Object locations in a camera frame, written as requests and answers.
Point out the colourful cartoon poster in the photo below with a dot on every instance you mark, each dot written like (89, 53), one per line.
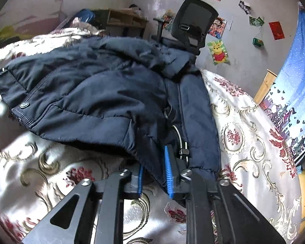
(168, 17)

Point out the green hanging pouch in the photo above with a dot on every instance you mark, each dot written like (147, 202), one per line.
(258, 42)

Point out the blue bag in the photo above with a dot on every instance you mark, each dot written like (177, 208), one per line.
(86, 16)

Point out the black office chair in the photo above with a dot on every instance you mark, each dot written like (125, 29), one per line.
(195, 12)

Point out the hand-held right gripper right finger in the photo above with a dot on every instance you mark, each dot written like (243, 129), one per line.
(167, 172)

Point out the yellow cloth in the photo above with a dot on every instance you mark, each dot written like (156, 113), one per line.
(7, 33)

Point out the blue printed curtain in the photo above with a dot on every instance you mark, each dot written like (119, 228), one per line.
(294, 81)

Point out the yellow bear poster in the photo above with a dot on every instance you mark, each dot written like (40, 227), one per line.
(218, 52)

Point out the wooden post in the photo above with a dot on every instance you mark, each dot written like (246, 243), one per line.
(265, 86)

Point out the red envelope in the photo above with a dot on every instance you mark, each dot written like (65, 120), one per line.
(276, 30)

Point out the green wall photos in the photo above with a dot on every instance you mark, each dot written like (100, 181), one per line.
(256, 21)

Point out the anime character poster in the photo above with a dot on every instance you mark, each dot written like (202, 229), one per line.
(218, 28)

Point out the navy padded jacket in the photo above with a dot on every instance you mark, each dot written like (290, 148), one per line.
(91, 94)

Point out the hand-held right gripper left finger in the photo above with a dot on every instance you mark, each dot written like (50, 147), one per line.
(140, 180)

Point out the floral satin bedspread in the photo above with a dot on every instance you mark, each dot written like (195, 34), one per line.
(244, 142)

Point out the wooden desk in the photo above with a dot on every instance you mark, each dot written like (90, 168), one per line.
(122, 17)

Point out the black-and-white wall photos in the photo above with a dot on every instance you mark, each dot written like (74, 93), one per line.
(244, 7)

